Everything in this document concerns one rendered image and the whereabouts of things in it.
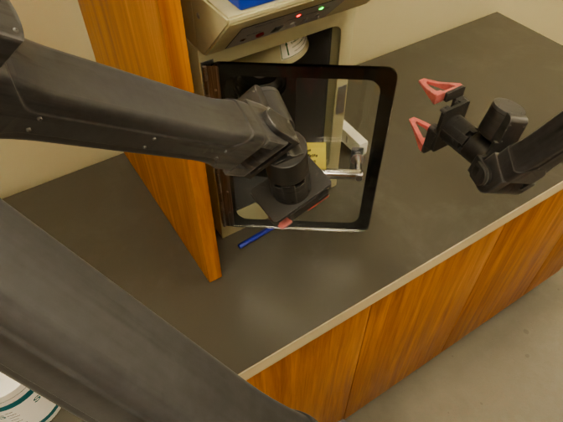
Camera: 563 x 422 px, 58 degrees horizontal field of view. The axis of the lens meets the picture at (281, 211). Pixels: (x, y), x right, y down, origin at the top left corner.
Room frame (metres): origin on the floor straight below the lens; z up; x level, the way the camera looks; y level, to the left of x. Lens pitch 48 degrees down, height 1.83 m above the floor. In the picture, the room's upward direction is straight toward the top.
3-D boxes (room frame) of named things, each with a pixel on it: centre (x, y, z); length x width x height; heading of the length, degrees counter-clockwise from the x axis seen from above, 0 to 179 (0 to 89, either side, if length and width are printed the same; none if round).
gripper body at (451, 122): (0.76, -0.34, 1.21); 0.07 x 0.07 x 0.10; 32
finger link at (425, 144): (0.82, -0.30, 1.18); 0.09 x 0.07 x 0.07; 32
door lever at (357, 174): (0.68, -0.10, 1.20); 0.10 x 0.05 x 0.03; 87
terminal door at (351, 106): (0.71, -0.03, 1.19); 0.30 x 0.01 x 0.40; 87
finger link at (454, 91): (0.82, -0.30, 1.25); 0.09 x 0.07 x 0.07; 32
